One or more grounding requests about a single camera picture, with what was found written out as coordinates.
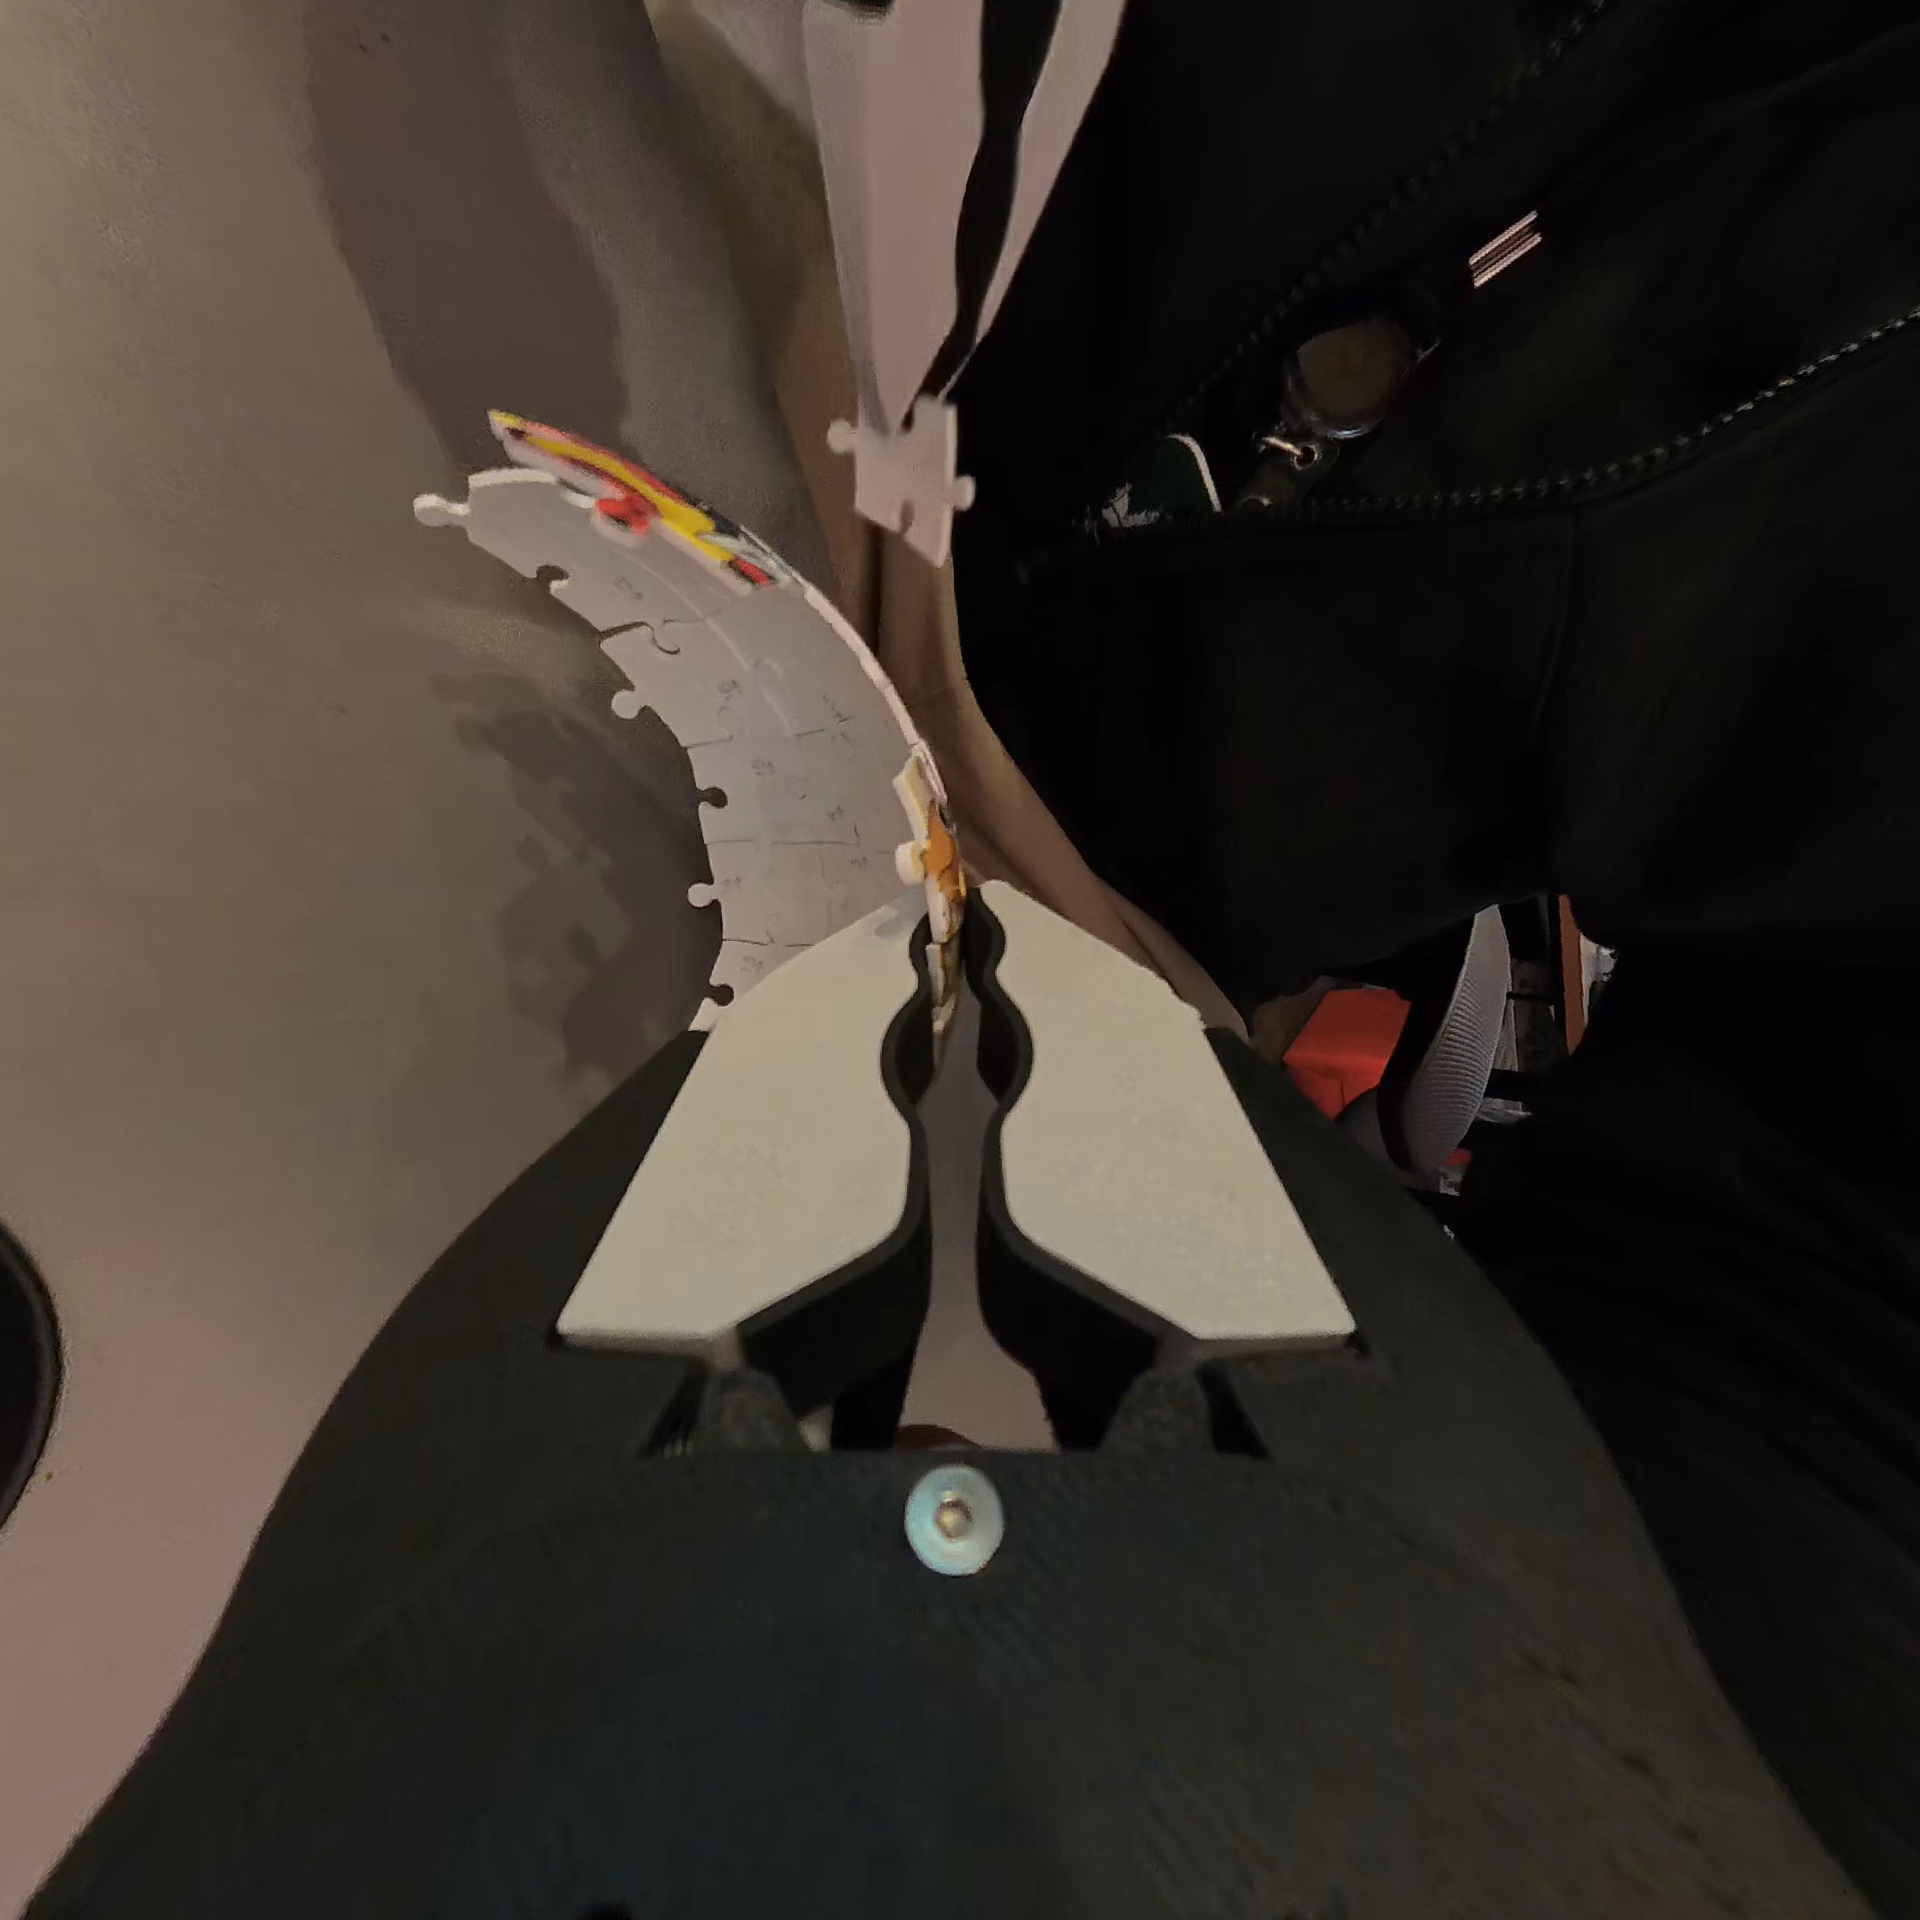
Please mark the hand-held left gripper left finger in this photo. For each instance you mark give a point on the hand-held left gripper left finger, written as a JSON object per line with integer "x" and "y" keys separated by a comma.
{"x": 748, "y": 1155}

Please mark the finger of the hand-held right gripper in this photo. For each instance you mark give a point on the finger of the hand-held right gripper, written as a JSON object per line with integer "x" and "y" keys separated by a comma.
{"x": 1036, "y": 166}
{"x": 887, "y": 195}

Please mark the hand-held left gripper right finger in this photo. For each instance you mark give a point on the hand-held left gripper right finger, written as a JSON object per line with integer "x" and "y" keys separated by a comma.
{"x": 1155, "y": 1172}

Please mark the single puzzle piece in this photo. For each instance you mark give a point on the single puzzle piece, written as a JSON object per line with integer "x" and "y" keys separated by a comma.
{"x": 911, "y": 473}

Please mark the curved white-backed puzzle section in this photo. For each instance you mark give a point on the curved white-backed puzzle section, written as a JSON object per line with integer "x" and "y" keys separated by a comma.
{"x": 780, "y": 720}

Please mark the orange object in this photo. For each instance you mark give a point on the orange object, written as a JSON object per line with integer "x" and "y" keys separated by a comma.
{"x": 1346, "y": 1046}

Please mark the white mesh chair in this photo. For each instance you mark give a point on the white mesh chair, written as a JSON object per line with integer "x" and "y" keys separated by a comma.
{"x": 1452, "y": 1050}

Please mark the dark green card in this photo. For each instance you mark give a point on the dark green card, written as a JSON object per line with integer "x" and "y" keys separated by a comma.
{"x": 1162, "y": 479}

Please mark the metal badge reel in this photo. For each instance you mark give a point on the metal badge reel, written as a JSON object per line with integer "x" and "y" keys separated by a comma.
{"x": 1346, "y": 384}

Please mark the person's beige pants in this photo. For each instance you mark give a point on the person's beige pants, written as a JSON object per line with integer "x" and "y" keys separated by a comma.
{"x": 998, "y": 812}

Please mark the black round bowl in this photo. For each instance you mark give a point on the black round bowl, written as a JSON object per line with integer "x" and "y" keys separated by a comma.
{"x": 23, "y": 1373}

